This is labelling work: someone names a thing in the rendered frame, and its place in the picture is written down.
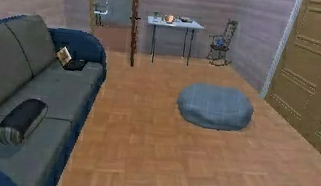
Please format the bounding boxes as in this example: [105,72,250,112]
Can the orange bowl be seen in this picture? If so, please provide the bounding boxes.
[164,13,176,24]

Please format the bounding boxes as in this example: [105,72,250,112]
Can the dark rocking chair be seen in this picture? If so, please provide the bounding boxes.
[204,16,239,69]

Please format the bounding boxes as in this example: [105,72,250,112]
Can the tan panelled room door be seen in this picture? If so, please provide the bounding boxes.
[256,0,321,173]

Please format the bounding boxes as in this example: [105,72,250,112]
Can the dark striped bolster cushion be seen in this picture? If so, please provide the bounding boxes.
[0,94,50,150]

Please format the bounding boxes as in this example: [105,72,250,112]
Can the brown open room door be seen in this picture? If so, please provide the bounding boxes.
[122,0,144,68]

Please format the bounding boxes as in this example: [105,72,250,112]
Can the white table with black legs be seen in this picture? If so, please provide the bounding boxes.
[142,14,206,69]

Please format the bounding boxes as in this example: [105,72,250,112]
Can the dark flat dish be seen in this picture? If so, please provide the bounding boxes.
[178,16,194,24]

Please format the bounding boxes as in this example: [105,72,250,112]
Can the blue and grey sofa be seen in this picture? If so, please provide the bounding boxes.
[0,10,113,186]

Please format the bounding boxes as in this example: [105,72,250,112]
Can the blue round floor cushion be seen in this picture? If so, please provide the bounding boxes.
[174,80,257,134]

